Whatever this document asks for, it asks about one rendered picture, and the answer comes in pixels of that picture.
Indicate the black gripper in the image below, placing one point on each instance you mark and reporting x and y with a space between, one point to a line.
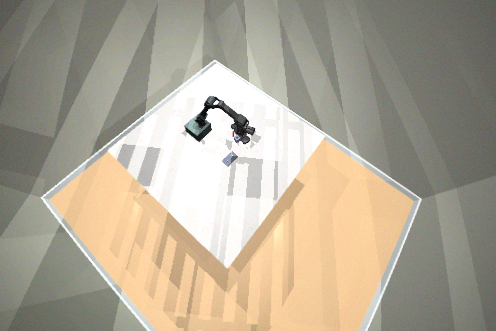
244 138

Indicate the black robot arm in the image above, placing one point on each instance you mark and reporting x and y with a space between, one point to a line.
240 120

